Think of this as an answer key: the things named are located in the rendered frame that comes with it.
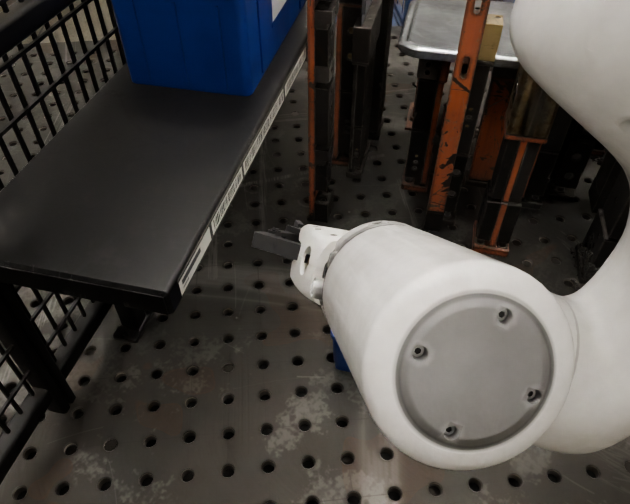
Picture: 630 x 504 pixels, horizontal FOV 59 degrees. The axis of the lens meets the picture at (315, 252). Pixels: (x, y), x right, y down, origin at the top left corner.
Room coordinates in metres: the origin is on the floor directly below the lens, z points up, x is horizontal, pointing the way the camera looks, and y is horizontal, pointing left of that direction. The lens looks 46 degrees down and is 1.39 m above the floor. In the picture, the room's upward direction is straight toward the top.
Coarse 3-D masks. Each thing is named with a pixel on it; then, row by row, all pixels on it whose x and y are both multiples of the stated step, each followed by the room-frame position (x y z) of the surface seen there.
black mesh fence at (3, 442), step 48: (0, 0) 0.55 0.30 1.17; (48, 0) 0.60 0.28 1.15; (96, 0) 0.70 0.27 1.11; (0, 48) 0.51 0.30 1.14; (96, 48) 0.67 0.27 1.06; (0, 96) 0.50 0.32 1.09; (0, 144) 0.48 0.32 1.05; (0, 288) 0.38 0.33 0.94; (0, 336) 0.37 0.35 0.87; (0, 384) 0.33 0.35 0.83; (48, 384) 0.37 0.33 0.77; (0, 480) 0.26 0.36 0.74
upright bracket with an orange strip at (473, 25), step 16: (464, 16) 0.72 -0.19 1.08; (480, 16) 0.72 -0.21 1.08; (464, 32) 0.72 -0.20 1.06; (480, 32) 0.72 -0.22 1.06; (464, 48) 0.72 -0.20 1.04; (464, 80) 0.72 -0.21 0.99; (448, 96) 0.74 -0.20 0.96; (464, 96) 0.72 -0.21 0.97; (448, 112) 0.72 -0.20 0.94; (464, 112) 0.72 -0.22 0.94; (448, 128) 0.72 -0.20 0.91; (448, 144) 0.72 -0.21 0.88; (448, 160) 0.72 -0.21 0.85; (448, 176) 0.72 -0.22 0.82; (432, 192) 0.72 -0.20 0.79; (432, 208) 0.72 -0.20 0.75; (432, 224) 0.72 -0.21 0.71
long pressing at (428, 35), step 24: (432, 0) 0.98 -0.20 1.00; (456, 0) 0.98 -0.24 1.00; (480, 0) 0.98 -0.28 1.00; (408, 24) 0.89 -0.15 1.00; (432, 24) 0.88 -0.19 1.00; (456, 24) 0.88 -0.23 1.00; (504, 24) 0.88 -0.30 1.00; (408, 48) 0.80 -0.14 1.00; (432, 48) 0.79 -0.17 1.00; (456, 48) 0.79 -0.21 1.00; (504, 48) 0.80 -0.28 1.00
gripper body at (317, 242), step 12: (312, 228) 0.30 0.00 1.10; (324, 228) 0.30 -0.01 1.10; (300, 240) 0.30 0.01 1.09; (312, 240) 0.28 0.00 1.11; (324, 240) 0.26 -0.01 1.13; (336, 240) 0.26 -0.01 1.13; (300, 252) 0.28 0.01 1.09; (312, 252) 0.26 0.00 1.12; (324, 252) 0.25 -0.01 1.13; (300, 264) 0.27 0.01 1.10; (312, 264) 0.25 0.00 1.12; (324, 264) 0.25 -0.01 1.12; (300, 276) 0.26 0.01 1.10; (312, 276) 0.24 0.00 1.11; (324, 276) 0.24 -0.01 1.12; (300, 288) 0.26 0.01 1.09; (312, 300) 0.24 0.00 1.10
